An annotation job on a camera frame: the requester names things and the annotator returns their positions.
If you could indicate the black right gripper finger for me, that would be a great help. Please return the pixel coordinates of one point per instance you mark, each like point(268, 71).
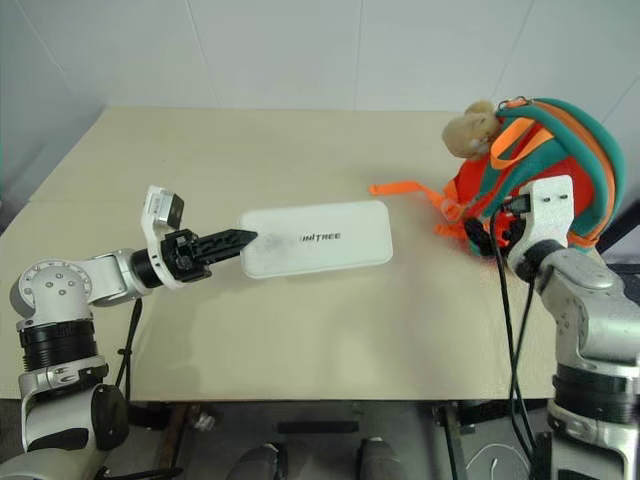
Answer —
point(477, 235)

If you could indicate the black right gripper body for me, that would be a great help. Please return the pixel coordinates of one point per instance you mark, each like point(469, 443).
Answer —
point(511, 231)

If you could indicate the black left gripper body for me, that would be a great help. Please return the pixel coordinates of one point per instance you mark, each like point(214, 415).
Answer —
point(179, 256)

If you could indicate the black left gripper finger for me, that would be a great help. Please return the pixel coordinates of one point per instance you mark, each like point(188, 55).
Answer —
point(220, 254)
point(226, 238)

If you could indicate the white rectangular box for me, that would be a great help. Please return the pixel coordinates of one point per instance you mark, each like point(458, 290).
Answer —
point(315, 239)

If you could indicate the orange and teal backpack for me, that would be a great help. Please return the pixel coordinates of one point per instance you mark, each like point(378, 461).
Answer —
point(550, 145)

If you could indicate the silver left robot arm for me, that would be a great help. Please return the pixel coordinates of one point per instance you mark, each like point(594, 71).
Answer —
point(55, 291)

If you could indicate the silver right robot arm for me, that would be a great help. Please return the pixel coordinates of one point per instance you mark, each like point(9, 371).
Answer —
point(586, 310)

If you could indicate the beige plush toy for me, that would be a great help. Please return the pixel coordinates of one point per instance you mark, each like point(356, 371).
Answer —
point(467, 131)

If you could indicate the black flat bar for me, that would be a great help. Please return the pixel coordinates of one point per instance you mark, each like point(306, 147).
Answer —
point(318, 427)

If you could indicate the dark rounded shape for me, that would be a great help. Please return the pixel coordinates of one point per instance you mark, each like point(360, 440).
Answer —
point(379, 459)
point(262, 462)

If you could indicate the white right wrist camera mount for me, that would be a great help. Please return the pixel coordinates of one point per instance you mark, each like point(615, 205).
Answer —
point(546, 212)

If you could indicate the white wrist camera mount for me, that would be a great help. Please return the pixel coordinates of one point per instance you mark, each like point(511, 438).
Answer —
point(546, 212)
point(159, 216)

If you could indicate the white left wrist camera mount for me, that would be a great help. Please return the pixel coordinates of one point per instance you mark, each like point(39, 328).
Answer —
point(159, 216)

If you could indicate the brown table frame leg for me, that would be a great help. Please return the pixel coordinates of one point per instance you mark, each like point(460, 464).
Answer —
point(172, 435)

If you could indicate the dark table frame leg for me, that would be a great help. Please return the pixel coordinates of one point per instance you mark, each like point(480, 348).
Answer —
point(452, 440)

